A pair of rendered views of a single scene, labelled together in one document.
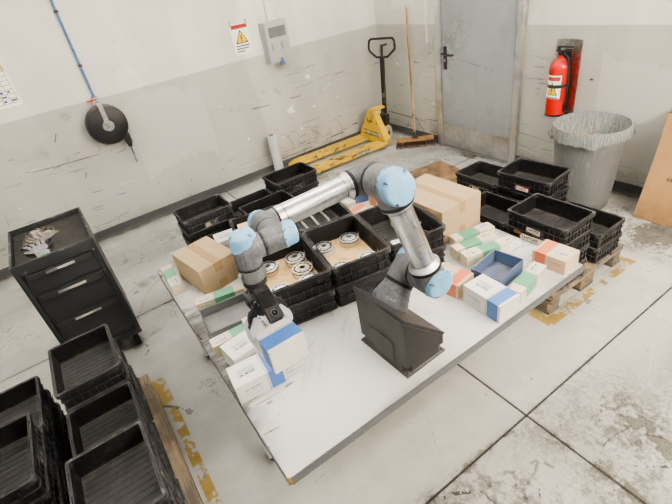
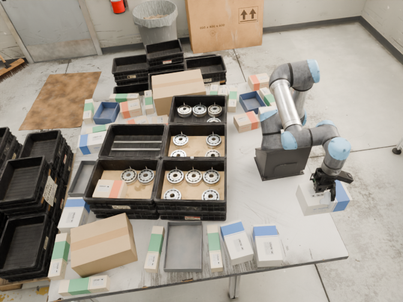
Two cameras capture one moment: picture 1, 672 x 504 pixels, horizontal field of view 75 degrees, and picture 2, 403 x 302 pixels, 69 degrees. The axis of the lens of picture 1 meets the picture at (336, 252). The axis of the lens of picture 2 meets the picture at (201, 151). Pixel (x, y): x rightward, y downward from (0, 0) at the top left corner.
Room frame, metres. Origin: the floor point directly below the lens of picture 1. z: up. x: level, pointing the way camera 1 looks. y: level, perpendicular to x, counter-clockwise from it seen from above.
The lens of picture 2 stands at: (1.22, 1.09, 2.30)
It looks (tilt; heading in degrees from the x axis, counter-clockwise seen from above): 49 degrees down; 296
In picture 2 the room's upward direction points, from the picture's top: 6 degrees counter-clockwise
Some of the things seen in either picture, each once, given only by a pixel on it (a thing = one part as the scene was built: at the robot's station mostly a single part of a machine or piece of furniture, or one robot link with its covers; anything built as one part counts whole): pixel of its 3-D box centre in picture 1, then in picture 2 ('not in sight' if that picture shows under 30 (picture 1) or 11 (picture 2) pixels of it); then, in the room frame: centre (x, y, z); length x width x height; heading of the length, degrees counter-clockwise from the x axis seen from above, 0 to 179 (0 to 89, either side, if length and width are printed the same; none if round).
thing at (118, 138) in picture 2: (316, 218); (135, 146); (2.19, 0.08, 0.87); 0.40 x 0.30 x 0.11; 18
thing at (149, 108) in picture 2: not in sight; (149, 102); (2.42, -0.49, 0.73); 0.24 x 0.06 x 0.06; 121
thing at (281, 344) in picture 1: (274, 336); (322, 196); (1.04, 0.24, 1.09); 0.20 x 0.12 x 0.09; 29
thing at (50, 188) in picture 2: not in sight; (50, 190); (2.92, 0.37, 0.41); 0.31 x 0.02 x 0.16; 119
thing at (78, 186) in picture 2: not in sight; (90, 178); (2.44, 0.33, 0.73); 0.27 x 0.20 x 0.05; 108
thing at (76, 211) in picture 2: (233, 239); (75, 215); (2.34, 0.60, 0.75); 0.20 x 0.12 x 0.09; 111
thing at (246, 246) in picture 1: (246, 249); (336, 152); (1.06, 0.24, 1.41); 0.09 x 0.08 x 0.11; 114
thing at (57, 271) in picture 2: not in sight; (60, 256); (2.27, 0.83, 0.73); 0.24 x 0.06 x 0.06; 119
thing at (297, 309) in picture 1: (293, 289); (194, 195); (1.71, 0.24, 0.76); 0.40 x 0.30 x 0.12; 18
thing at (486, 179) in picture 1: (486, 191); (133, 75); (3.14, -1.28, 0.31); 0.40 x 0.30 x 0.34; 29
